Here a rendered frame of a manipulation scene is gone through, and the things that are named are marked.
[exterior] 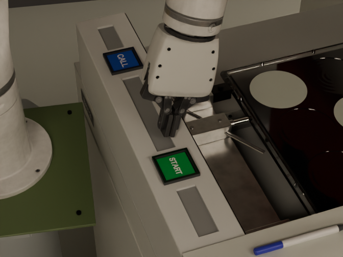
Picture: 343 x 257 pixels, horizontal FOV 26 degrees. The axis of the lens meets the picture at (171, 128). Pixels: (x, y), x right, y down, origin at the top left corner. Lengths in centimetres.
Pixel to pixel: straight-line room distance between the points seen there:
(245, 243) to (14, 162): 44
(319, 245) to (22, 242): 58
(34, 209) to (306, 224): 45
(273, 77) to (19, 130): 46
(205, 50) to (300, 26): 57
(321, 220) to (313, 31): 64
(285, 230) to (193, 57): 27
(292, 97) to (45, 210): 46
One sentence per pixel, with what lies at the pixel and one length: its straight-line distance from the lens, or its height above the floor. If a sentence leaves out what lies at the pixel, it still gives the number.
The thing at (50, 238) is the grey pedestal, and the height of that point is 64.
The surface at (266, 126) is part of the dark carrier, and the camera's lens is 125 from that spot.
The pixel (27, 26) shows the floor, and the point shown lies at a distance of 302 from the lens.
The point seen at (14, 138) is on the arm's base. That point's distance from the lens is 122.
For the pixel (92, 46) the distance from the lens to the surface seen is 131.
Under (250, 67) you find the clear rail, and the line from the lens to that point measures 136.
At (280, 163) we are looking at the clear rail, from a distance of 119.
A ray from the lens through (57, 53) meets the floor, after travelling 287.
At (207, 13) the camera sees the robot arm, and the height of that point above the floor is 117.
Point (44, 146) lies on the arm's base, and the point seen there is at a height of 84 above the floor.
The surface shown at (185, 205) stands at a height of 96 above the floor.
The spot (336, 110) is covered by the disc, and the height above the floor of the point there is 90.
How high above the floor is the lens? 176
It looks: 44 degrees down
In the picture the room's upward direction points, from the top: straight up
